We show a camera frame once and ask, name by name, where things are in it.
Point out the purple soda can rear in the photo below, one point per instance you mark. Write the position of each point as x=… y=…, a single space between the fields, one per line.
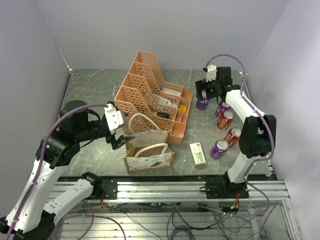
x=221 y=108

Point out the brown canvas tote bag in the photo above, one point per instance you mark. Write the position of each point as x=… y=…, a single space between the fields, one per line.
x=149 y=150

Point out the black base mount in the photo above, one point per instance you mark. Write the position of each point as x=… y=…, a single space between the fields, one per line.
x=108 y=189
x=220 y=187

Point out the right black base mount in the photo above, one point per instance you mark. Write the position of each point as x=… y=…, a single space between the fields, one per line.
x=220 y=187

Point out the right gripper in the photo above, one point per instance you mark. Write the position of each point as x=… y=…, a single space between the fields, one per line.
x=202 y=85

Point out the purple soda can front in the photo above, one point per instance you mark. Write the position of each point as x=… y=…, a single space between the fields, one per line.
x=219 y=149

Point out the aluminium mounting rail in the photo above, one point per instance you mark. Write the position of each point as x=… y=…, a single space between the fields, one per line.
x=138 y=192

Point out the yellow sticky notes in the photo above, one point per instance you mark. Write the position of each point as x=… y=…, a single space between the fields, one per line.
x=183 y=108

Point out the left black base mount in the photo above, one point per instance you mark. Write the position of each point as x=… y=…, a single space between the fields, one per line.
x=108 y=189

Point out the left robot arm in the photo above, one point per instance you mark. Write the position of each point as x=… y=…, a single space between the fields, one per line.
x=33 y=217

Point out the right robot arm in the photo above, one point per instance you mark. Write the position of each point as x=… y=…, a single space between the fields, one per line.
x=258 y=134

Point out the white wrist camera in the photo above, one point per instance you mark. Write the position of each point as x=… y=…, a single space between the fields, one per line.
x=115 y=118
x=211 y=72

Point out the peach plastic file organizer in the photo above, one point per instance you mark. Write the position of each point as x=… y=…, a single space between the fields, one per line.
x=135 y=95

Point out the red soda can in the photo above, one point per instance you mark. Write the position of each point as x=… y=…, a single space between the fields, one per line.
x=232 y=136
x=225 y=120

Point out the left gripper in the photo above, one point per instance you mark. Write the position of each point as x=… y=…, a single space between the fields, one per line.
x=120 y=140

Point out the purple soda can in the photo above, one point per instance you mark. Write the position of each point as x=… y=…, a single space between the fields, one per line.
x=219 y=149
x=221 y=108

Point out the red soda can rear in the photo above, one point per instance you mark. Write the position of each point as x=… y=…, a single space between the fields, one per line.
x=225 y=120

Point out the white green cardboard box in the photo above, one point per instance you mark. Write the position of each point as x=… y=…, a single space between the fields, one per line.
x=197 y=153

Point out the red soda can front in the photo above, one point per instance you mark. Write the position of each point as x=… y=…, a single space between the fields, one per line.
x=232 y=136

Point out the white papers in organizer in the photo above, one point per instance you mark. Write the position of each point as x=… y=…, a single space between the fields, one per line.
x=165 y=100

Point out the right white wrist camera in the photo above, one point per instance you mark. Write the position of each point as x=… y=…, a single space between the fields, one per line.
x=211 y=72

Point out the purple Fanta can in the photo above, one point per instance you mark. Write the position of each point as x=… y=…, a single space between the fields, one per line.
x=202 y=104

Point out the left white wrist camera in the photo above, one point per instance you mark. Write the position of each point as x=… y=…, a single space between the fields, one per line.
x=115 y=118

